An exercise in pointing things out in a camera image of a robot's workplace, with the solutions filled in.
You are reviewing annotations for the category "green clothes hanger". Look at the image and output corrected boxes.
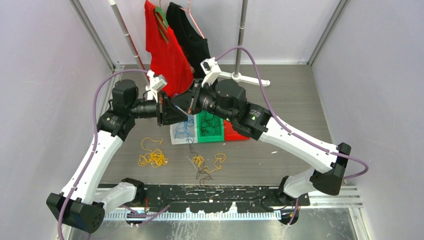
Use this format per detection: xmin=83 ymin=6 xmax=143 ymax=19
xmin=153 ymin=6 xmax=169 ymax=44

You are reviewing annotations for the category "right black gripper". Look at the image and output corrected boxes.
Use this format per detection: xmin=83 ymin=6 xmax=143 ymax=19
xmin=170 ymin=78 xmax=235 ymax=123

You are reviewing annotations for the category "red plastic bin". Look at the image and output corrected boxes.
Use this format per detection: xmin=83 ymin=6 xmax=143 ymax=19
xmin=223 ymin=120 xmax=250 ymax=142

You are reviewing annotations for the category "rack pole with base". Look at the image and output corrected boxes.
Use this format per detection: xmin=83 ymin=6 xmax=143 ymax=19
xmin=106 ymin=0 xmax=149 ymax=71
xmin=215 ymin=0 xmax=271 ymax=88

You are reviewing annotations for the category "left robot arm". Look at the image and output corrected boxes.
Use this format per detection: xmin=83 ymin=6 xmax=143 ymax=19
xmin=46 ymin=79 xmax=188 ymax=234

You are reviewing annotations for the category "blue cable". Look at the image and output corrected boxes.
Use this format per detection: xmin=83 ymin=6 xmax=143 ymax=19
xmin=173 ymin=105 xmax=197 ymax=147
xmin=173 ymin=121 xmax=197 ymax=140

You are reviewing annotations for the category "black t-shirt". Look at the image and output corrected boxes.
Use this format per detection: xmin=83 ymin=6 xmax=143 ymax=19
xmin=166 ymin=2 xmax=211 ymax=79

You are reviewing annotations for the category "green plastic bin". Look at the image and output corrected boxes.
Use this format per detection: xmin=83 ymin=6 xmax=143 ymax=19
xmin=195 ymin=111 xmax=224 ymax=143

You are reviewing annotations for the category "white plastic bin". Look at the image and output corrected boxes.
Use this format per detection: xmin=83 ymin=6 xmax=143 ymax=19
xmin=169 ymin=117 xmax=198 ymax=145

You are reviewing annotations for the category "yellow cable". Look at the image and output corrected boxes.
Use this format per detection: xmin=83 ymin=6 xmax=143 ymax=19
xmin=137 ymin=137 xmax=169 ymax=169
xmin=191 ymin=152 xmax=227 ymax=175

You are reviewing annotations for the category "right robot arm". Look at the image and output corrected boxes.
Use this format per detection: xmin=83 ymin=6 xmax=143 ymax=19
xmin=171 ymin=79 xmax=350 ymax=206

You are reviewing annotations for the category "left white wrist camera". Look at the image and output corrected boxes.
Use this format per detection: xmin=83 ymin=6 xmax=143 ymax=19
xmin=145 ymin=70 xmax=168 ymax=102

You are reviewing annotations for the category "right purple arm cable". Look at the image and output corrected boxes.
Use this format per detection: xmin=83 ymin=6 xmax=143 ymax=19
xmin=214 ymin=46 xmax=370 ymax=227

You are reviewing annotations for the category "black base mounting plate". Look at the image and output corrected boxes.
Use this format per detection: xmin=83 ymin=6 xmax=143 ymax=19
xmin=124 ymin=184 xmax=295 ymax=214

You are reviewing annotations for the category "right rack pole with base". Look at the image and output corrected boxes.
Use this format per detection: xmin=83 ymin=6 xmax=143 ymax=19
xmin=215 ymin=0 xmax=271 ymax=88

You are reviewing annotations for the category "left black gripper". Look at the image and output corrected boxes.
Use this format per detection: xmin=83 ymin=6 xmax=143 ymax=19
xmin=128 ymin=90 xmax=188 ymax=127

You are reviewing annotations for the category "pink clothes hanger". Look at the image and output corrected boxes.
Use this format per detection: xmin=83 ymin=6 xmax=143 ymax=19
xmin=180 ymin=0 xmax=206 ymax=39

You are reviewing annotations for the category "white slotted cable duct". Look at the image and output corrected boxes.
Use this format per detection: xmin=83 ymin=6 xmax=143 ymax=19
xmin=103 ymin=208 xmax=282 ymax=222

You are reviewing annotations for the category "red t-shirt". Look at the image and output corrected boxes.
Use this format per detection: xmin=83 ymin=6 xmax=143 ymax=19
xmin=144 ymin=0 xmax=194 ymax=98

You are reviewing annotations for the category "left rack pole with base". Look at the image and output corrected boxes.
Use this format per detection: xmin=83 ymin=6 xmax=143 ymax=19
xmin=106 ymin=0 xmax=149 ymax=71

